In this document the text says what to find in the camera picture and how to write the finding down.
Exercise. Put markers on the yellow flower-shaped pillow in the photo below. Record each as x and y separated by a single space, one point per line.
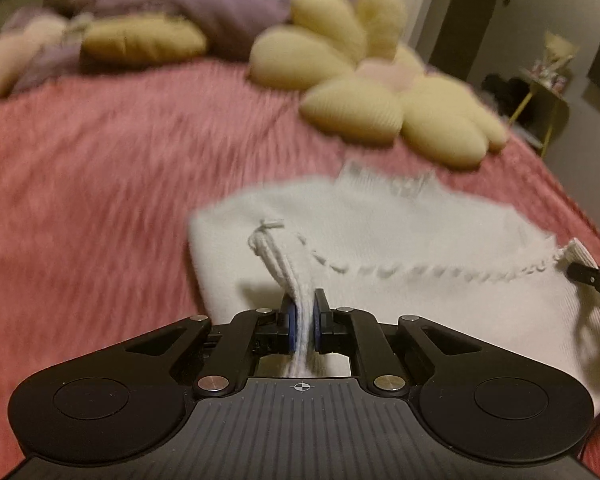
375 85

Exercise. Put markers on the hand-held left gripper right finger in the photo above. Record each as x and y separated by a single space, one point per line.
320 327

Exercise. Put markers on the pink plush toy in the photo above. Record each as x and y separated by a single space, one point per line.
2 60

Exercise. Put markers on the yellow-legged side table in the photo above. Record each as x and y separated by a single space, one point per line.
547 80

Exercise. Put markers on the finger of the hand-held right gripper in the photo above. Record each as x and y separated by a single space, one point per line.
592 277

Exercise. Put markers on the yellow oval pillow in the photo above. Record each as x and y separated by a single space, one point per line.
142 40

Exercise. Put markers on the dark doorway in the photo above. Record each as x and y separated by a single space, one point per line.
467 15

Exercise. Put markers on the white ribbed knit sweater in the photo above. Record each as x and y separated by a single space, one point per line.
430 305

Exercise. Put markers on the purple fluffy pillow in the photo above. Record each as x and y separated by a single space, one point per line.
205 15

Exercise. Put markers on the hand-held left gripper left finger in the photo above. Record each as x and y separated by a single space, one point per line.
288 330

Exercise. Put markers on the black bag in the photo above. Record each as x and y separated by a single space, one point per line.
502 92

